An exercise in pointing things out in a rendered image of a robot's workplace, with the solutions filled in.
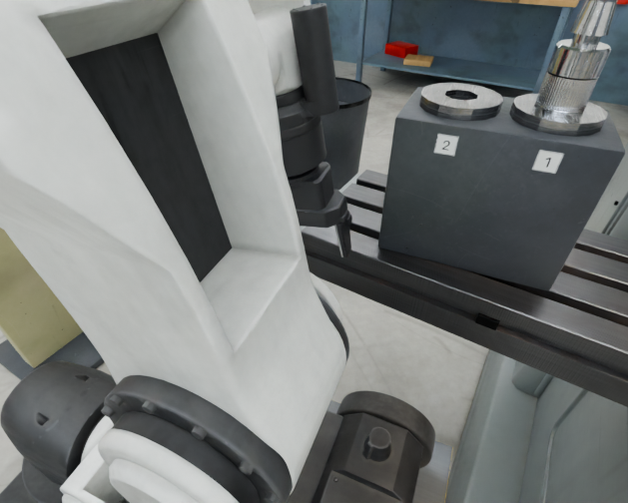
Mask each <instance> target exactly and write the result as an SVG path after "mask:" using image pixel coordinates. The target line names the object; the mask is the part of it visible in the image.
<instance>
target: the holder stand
mask: <svg viewBox="0 0 628 503"><path fill-rule="evenodd" d="M537 96H538V94H526V95H523V96H519V97H517V98H516V99H515V98H507V97H501V95H500V94H498V93H496V92H495V91H493V90H490V89H487V88H484V87H481V86H475V85H470V84H461V83H441V84H434V85H430V86H427V87H417V89H416V90H415V91H414V93H413V94H412V96H411V97H410V98H409V100H408V101H407V102H406V104H405V105H404V107H403V108H402V109H401V111H400V112H399V113H398V115H397V116H396V118H395V122H394V129H393V136H392V144H391V151H390V158H389V166H388V173H387V181H386V188H385V195H384V203H383V210H382V217H381V225H380V232H379V239H378V246H379V247H380V248H382V249H386V250H390V251H393V252H400V253H404V254H408V255H412V256H416V257H419V258H423V259H427V260H431V261H435V262H439V263H443V264H446V265H450V266H454V267H458V268H462V269H466V270H469V271H473V272H477V273H481V274H485V275H489V276H493V277H496V278H500V279H504V280H508V281H512V282H516V283H520V284H523V285H527V286H531V287H535V288H539V289H543V290H550V289H551V287H552V286H553V284H554V282H555V281H556V279H557V277H558V275H559V273H560V272H561V270H562V268H563V266H564V264H565V262H566V261H567V259H568V257H569V255H570V253H571V252H572V250H573V248H574V246H575V244H576V243H577V241H578V239H579V237H580V235H581V234H582V232H583V230H584V228H585V226H586V224H587V223H588V221H589V219H590V217H591V215H592V214H593V212H594V210H595V208H596V206H597V205H598V203H599V201H600V199H601V197H602V196H603V194H604V192H605V190H606V188H607V186H608V185H609V183H610V181H611V179H612V177H613V176H614V174H615V172H616V170H617V168H618V167H619V165H620V163H621V161H622V159H623V157H624V156H625V149H624V147H623V144H622V142H621V139H620V137H619V134H618V132H617V130H616V127H615V125H614V122H613V120H612V118H611V115H610V113H609V111H608V110H604V109H602V108H601V107H599V106H597V105H595V104H593V103H591V102H588V104H587V106H586V108H585V110H584V112H583V113H581V114H578V115H558V114H553V113H549V112H546V111H543V110H541V109H539V108H537V107H536V106H535V101H536V98H537Z"/></svg>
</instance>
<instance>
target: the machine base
mask: <svg viewBox="0 0 628 503"><path fill-rule="evenodd" d="M515 363H516V360H514V359H512V358H509V357H507V356H505V355H502V354H500V353H497V352H495V351H493V350H490V349H489V351H488V354H487V357H486V361H485V364H484V367H483V370H482V373H481V377H480V380H479V383H478V386H477V389H476V392H475V396H474V399H473V402H472V405H471V408H470V412H469V415H468V418H467V421H466V424H465V427H464V431H463V434H462V437H461V440H460V443H459V446H458V450H457V453H456V456H455V459H454V462H453V466H452V469H451V472H450V475H449V478H448V484H447V491H446V498H445V503H519V498H520V492H521V487H522V481H523V475H524V470H525V464H526V459H527V453H528V448H529V442H530V436H531V431H532V425H533V420H534V414H535V409H536V403H537V399H538V398H537V397H534V396H532V395H530V394H528V393H526V392H523V391H521V390H519V389H517V388H516V387H515V386H514V385H513V383H512V376H513V371H514V367H515Z"/></svg>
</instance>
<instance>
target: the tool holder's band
mask: <svg viewBox="0 0 628 503"><path fill-rule="evenodd" d="M571 41H572V39H568V40H561V41H559V42H558V43H556V46H555V48H554V51H553V54H554V55H555V56H557V57H560V58H564V59H568V60H574V61H582V62H601V61H605V60H607V59H608V56H609V54H610V52H611V48H610V46H609V45H607V44H604V43H600V42H599V44H598V45H597V46H595V47H583V46H577V45H573V44H572V43H571Z"/></svg>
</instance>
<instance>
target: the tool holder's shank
mask: <svg viewBox="0 0 628 503"><path fill-rule="evenodd" d="M616 4H617V0H586V1H585V3H584V5H583V7H582V9H581V11H580V13H579V15H578V16H577V18H576V20H575V22H574V24H573V26H572V28H571V30H570V32H572V33H574V35H573V38H572V41H571V43H572V44H573V45H577V46H583V47H595V46H597V45H598V44H599V42H600V39H601V37H602V36H606V35H608V33H609V30H610V26H611V23H612V19H613V15H614V12H615V8H616Z"/></svg>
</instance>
